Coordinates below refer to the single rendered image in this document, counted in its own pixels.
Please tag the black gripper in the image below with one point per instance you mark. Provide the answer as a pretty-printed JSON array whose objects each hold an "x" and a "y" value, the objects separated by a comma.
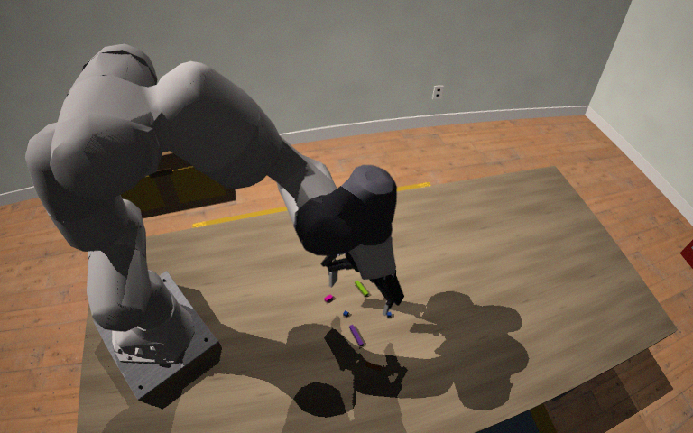
[{"x": 392, "y": 291}]

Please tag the orange rod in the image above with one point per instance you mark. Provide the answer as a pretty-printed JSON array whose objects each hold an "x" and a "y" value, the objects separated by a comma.
[{"x": 373, "y": 366}]

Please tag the lime green rod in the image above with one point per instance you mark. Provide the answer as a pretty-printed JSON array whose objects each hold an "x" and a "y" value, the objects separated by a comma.
[{"x": 362, "y": 289}]

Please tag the purple rod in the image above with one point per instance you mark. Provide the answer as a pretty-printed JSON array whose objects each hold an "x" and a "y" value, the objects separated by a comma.
[{"x": 357, "y": 337}]

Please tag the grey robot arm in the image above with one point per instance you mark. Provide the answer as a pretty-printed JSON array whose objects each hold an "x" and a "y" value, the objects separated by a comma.
[{"x": 113, "y": 127}]

